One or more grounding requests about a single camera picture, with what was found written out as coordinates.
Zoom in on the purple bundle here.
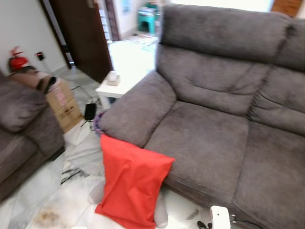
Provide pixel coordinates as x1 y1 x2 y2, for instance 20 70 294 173
92 111 108 136

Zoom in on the black power adapter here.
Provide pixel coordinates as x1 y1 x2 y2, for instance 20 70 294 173
84 103 97 121

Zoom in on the red fire extinguisher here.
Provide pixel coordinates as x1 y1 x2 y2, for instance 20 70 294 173
8 46 29 73

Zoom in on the grey suede sofa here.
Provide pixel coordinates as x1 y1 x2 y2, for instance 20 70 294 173
0 72 66 201
98 4 305 229

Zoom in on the cardboard box with pink label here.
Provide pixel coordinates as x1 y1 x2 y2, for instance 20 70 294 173
45 79 77 113

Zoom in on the white side table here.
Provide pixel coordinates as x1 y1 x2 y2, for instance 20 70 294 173
95 41 158 110

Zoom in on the beige tissue box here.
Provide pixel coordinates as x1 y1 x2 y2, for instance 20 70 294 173
106 71 121 87

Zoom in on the red pillow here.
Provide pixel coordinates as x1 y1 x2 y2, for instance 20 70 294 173
94 134 175 229

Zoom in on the papers spread on floor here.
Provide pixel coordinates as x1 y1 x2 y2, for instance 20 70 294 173
126 33 158 46

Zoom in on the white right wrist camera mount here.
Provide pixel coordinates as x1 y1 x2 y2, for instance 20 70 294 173
210 205 232 229

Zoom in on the brown rolled cloth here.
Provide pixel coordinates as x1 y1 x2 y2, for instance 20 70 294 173
10 67 60 94

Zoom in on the dark brown wooden door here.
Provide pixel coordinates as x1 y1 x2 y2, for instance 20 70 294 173
41 0 114 84

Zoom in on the brown door frame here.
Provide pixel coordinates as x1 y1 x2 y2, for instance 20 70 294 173
104 0 121 41

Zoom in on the brown wooden furniture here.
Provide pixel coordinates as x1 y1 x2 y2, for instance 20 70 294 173
271 0 304 19

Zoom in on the green plastic stool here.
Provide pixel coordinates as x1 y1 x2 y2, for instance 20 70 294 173
137 4 159 35

